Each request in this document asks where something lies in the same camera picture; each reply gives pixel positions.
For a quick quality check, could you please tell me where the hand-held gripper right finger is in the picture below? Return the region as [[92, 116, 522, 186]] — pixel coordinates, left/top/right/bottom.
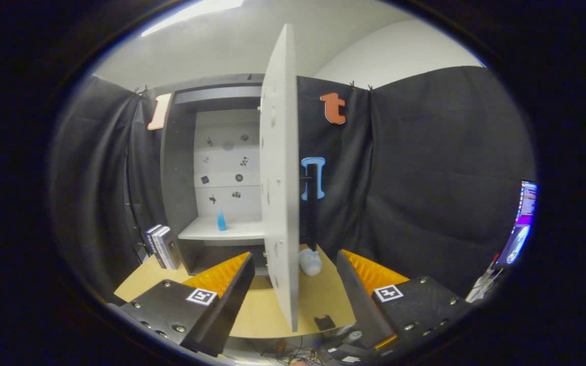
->
[[336, 249, 477, 351]]

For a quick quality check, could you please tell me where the black backdrop cloth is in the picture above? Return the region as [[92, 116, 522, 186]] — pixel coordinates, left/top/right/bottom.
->
[[49, 65, 537, 306]]

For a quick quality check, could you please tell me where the white cabinet shelf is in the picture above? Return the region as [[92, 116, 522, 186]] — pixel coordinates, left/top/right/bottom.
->
[[178, 216, 266, 240]]

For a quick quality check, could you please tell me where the tangle of cables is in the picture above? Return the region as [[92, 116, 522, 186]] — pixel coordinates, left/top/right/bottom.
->
[[262, 341, 324, 364]]

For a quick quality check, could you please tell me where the black door handle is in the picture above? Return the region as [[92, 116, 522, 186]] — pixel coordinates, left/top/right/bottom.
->
[[299, 164, 320, 251]]

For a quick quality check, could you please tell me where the grey cabinet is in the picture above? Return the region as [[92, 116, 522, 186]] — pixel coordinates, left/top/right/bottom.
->
[[160, 74, 268, 278]]

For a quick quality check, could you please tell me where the pale plush toy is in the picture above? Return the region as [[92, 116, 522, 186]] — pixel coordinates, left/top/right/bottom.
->
[[299, 249, 323, 277]]

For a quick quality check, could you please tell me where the grey blue cover book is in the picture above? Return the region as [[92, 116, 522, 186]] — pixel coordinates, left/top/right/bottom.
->
[[157, 227, 183, 270]]

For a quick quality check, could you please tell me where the white spine book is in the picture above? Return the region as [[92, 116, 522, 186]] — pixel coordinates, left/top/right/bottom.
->
[[151, 226, 171, 268]]

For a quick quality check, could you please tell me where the computer monitor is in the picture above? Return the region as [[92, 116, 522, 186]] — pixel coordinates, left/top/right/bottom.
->
[[494, 179, 539, 268]]

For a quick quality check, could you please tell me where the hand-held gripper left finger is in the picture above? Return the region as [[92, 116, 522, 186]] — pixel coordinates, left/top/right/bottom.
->
[[109, 252, 255, 357]]

